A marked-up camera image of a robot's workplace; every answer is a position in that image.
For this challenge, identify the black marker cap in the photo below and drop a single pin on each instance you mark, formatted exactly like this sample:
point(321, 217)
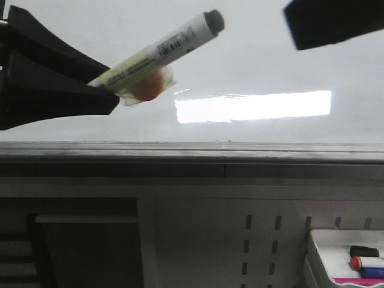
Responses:
point(362, 251)

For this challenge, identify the dark grey cabinet box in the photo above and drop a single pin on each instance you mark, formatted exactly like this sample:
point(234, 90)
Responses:
point(86, 250)

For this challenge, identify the white glossy whiteboard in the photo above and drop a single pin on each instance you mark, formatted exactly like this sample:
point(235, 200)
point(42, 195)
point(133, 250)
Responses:
point(249, 84)

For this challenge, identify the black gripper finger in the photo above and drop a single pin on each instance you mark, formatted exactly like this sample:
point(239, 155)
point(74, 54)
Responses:
point(31, 92)
point(315, 24)
point(24, 34)

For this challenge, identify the red capped marker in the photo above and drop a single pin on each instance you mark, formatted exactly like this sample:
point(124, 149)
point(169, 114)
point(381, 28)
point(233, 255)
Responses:
point(359, 262)

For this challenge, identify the white black-tipped whiteboard marker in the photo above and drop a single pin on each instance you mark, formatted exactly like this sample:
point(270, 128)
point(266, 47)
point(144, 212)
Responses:
point(146, 74)

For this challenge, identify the grey aluminium whiteboard tray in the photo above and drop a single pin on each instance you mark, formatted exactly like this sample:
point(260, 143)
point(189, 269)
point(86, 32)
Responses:
point(192, 159)

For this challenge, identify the white slotted pegboard panel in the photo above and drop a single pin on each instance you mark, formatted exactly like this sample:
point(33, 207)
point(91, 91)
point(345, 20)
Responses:
point(201, 242)

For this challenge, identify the pink white eraser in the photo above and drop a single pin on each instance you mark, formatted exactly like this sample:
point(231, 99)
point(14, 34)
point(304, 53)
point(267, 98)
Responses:
point(366, 282)

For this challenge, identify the blue marker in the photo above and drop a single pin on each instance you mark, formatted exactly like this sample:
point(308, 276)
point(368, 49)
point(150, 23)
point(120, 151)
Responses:
point(372, 272)

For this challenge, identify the white plastic storage bin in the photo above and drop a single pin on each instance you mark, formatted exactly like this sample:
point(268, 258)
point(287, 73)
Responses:
point(328, 255)

